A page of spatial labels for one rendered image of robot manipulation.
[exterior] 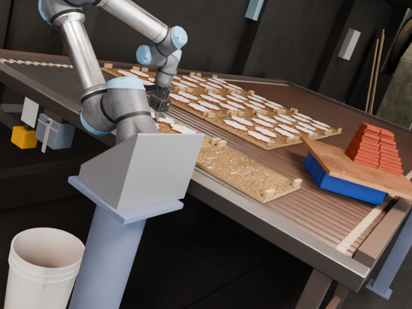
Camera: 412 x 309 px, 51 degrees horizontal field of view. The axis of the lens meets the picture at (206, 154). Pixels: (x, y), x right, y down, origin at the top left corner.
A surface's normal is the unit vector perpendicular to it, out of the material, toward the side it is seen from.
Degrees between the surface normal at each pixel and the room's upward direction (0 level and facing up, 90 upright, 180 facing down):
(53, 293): 93
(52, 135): 90
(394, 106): 92
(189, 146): 90
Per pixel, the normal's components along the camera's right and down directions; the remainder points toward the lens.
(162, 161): 0.71, 0.43
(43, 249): 0.36, 0.35
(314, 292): -0.53, 0.10
